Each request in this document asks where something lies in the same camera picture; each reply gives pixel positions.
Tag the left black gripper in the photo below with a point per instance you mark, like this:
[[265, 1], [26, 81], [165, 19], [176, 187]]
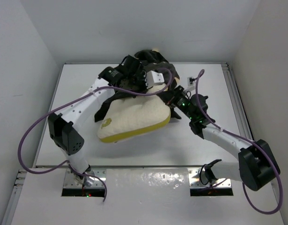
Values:
[[143, 76]]

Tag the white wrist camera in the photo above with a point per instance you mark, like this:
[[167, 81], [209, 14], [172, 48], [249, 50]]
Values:
[[154, 79], [191, 83]]

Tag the cream yellow pillow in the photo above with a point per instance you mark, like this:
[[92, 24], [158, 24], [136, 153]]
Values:
[[124, 116]]

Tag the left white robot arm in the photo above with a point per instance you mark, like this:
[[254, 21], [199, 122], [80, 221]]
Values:
[[65, 123]]

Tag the metal base plate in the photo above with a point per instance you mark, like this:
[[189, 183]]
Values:
[[199, 180], [73, 181]]

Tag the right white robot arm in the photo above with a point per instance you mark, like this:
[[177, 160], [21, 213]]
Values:
[[256, 165]]

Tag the white front cover board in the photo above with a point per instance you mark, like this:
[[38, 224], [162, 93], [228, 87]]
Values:
[[140, 197]]

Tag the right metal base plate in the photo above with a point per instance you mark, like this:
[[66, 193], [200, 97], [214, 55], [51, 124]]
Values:
[[199, 180]]

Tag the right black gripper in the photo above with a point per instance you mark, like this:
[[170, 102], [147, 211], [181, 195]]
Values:
[[179, 92]]

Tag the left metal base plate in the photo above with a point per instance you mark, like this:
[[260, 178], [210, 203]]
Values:
[[73, 181]]

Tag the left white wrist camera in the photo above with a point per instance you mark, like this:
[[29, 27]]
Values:
[[154, 79]]

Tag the black floral pillowcase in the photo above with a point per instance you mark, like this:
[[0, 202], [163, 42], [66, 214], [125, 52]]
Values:
[[152, 60]]

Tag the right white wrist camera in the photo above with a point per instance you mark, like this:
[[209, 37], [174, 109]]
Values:
[[191, 83]]

